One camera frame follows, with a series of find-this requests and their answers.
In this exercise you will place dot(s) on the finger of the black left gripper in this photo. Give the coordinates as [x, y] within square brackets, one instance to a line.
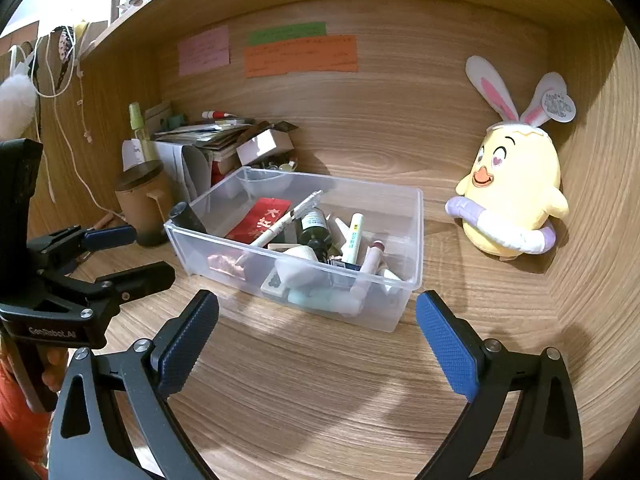
[63, 246]
[112, 290]

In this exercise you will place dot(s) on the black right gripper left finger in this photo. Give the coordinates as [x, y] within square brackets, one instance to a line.
[89, 439]

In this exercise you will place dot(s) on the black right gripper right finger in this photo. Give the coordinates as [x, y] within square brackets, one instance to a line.
[544, 439]

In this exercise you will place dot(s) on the black purple tube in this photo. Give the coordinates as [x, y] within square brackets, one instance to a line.
[183, 216]

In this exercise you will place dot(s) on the mahjong tile eraser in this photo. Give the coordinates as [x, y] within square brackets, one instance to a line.
[273, 286]

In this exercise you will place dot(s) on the red tea packet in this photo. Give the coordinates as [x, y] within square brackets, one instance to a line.
[244, 231]

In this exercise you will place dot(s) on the white pen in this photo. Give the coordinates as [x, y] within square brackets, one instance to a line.
[287, 219]

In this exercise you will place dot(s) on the white tape roll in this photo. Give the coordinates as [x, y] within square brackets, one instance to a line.
[296, 267]

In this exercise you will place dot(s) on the dark green glass bottle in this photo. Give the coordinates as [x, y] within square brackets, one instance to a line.
[315, 233]

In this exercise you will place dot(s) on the small blue barcode box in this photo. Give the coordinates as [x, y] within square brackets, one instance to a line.
[344, 265]

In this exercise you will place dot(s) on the mint green small tube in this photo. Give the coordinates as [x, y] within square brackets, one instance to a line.
[326, 300]

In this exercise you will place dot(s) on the white pink cream tube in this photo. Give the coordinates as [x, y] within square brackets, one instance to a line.
[372, 261]

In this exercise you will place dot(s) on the light green pen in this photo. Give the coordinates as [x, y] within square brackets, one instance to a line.
[351, 247]

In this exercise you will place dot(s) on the person left hand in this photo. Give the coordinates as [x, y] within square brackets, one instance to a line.
[54, 371]

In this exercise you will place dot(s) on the brown mug with lid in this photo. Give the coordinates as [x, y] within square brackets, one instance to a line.
[144, 193]

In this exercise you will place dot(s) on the green spray bottle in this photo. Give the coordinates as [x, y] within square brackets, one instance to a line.
[138, 127]

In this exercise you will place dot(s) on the red small box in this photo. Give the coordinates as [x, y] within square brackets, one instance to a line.
[217, 174]

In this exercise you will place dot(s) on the stack of books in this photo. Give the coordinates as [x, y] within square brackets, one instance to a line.
[214, 136]

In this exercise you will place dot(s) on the red white marker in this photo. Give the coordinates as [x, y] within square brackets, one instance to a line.
[217, 115]

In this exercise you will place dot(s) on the clear plastic storage bin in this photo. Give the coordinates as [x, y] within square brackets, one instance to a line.
[392, 214]

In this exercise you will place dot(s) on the small white cardboard box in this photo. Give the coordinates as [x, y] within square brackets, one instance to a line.
[266, 144]

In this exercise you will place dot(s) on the pink paper note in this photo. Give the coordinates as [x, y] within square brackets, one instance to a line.
[204, 51]

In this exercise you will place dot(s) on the yellow chick bunny plush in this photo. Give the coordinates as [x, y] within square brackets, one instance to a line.
[513, 189]

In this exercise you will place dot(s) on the green paper note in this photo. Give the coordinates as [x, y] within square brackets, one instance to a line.
[286, 32]

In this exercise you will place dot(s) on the orange paper note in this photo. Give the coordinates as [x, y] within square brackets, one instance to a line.
[335, 53]

